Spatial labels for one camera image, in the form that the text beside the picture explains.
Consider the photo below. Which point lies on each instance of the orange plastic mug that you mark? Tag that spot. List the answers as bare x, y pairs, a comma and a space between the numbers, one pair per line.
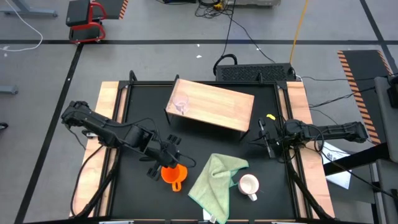
175, 178

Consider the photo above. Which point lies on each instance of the yellow tape tag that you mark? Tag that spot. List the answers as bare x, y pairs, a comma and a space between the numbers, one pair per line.
271, 116

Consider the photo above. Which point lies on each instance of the black table frame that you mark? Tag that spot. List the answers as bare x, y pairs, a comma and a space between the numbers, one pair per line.
155, 83

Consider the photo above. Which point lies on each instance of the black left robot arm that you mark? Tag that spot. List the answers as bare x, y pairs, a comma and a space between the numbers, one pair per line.
93, 123

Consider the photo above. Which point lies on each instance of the black floor object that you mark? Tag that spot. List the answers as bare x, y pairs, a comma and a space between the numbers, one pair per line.
3, 126

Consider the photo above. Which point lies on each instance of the grey metal foot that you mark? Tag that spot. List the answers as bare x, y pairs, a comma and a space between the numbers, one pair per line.
7, 90

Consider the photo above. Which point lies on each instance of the light wooden side board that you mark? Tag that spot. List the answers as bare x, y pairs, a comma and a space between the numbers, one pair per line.
88, 189
298, 93

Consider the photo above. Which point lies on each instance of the grey metal table leg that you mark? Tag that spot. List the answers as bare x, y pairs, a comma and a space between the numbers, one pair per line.
31, 13

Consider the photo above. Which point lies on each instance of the small hazard striped black panel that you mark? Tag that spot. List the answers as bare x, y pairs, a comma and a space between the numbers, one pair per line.
113, 7

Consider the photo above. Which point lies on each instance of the grey equipment box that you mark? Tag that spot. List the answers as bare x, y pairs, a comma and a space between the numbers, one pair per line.
255, 2

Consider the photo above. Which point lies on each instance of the black perforated computer case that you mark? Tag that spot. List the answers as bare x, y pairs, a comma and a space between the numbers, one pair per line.
248, 73

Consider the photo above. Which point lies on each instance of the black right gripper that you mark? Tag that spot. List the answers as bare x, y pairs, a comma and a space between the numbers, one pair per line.
270, 140

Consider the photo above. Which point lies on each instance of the black metal beam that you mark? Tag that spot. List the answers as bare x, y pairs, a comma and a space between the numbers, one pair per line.
357, 158

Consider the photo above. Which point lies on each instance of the green microfiber cloth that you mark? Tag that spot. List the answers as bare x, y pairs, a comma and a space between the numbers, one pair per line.
214, 183

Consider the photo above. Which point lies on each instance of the large hazard striped black mat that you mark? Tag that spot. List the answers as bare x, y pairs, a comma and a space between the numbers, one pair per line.
363, 71

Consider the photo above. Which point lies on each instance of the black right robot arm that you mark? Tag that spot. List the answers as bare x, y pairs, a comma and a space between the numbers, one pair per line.
335, 130

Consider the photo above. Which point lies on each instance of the grey metal cabinet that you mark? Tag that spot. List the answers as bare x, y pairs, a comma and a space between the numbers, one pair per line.
384, 124

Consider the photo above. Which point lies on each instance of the black box device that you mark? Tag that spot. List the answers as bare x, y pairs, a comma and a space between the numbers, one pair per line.
393, 96

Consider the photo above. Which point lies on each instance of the clear plastic cup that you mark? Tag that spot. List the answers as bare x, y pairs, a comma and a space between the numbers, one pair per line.
180, 102

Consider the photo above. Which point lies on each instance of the white patterned ceramic mug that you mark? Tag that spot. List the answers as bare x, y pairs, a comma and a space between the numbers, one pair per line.
248, 184

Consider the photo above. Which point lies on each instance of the red frame black stool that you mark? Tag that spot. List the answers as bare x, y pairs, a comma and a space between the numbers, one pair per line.
77, 12

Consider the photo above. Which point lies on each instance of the white paper sheet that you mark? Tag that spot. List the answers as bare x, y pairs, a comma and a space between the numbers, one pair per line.
340, 180

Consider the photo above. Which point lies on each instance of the black floor device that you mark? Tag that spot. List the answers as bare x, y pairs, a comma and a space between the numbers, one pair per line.
178, 1

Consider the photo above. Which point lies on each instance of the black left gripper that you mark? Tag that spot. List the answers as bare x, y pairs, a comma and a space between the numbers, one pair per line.
168, 154

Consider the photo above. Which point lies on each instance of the wooden shelf with black legs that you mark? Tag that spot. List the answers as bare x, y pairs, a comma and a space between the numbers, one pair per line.
217, 105

